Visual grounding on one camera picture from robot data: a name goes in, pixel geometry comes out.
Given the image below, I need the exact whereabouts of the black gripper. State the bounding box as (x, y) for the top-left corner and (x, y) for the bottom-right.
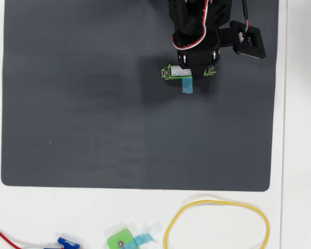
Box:
(172, 27), (221, 80)

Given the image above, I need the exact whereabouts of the white AA battery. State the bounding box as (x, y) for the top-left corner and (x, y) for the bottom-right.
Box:
(170, 65), (193, 78)

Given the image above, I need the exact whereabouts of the green battery holder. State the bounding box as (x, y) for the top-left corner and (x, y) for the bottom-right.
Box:
(160, 64), (218, 82)

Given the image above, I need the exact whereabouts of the blue masking tape strip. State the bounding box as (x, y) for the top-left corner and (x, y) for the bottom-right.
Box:
(181, 77), (194, 94)

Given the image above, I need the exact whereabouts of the dark grey mat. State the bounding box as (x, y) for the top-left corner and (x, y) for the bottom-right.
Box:
(0, 0), (280, 192)

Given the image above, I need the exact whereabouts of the yellow rubber band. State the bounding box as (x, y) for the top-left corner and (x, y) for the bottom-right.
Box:
(164, 199), (271, 249)

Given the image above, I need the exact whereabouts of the short blue tape piece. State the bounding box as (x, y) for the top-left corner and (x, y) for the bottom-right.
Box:
(124, 232), (156, 249)

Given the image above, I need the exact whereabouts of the small green printed block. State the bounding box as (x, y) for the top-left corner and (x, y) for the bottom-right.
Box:
(106, 228), (140, 249)

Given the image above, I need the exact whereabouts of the blue connector clip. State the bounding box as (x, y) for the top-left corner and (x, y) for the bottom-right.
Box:
(57, 237), (81, 249)

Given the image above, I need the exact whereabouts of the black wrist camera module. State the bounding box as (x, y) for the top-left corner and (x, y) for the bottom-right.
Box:
(219, 20), (267, 61)

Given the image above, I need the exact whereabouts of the black camera cable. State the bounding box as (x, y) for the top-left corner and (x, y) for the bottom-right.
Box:
(241, 0), (251, 33)

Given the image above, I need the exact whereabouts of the red wire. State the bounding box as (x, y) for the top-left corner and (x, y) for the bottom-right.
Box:
(0, 222), (23, 249)

